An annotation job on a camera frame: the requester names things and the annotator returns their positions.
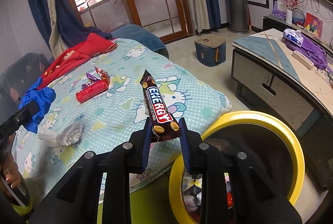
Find brown energy bar wrapper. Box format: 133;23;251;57
140;70;181;143

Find yellow white snack bag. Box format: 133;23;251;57
182;172;203;205

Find blue rubber glove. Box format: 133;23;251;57
19;77;56;134

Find white tissue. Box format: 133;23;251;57
38;121;85;148

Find red cylindrical candy can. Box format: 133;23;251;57
76;79;109;103

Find red snack wrapper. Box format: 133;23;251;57
95;67;109;85

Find purple candy wrapper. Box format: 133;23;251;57
81;72;100;90

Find yellow rimmed trash bin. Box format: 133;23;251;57
169;110;305;223

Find person left hand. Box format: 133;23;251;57
1;153;21;188

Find Hello Kitty bed sheet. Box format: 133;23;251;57
12;38;232;200

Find white blue coffee table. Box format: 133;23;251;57
231;29;332;192

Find red floral blanket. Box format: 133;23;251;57
37;33;117;89

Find dark blue curtain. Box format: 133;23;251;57
28;0;112;52

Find white power strip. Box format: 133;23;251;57
292;51;314;70

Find black TV cabinet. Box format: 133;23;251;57
262;15;333;58

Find blue white tissue pack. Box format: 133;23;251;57
283;28;304;47

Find purple cloth bag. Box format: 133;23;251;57
283;36;332;73

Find purple box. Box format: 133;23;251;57
271;1;286;21

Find round blue ornament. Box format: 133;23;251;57
292;8;305;28

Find white vase red flowers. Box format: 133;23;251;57
281;0;301;24

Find colourful picture frame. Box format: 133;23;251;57
304;12;323;35

